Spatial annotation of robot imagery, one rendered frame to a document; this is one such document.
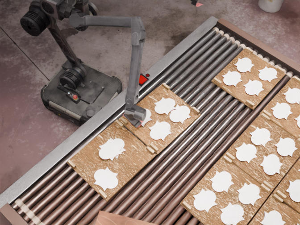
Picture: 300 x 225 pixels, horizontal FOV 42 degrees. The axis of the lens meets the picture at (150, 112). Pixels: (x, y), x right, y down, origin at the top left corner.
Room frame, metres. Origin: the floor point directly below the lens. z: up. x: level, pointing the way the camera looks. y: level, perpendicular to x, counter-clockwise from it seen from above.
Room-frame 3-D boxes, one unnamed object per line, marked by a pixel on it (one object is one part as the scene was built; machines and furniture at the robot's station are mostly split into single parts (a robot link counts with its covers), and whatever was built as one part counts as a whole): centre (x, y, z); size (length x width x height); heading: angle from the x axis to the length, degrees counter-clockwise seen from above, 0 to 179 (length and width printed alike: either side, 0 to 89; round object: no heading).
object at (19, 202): (1.46, 0.12, 0.90); 1.95 x 0.05 x 0.05; 141
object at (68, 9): (1.71, 0.52, 1.45); 0.09 x 0.08 x 0.12; 155
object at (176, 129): (1.35, -0.07, 0.93); 0.41 x 0.35 x 0.02; 139
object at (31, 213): (1.40, 0.04, 0.90); 1.95 x 0.05 x 0.05; 141
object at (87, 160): (1.03, 0.21, 0.93); 0.41 x 0.35 x 0.02; 140
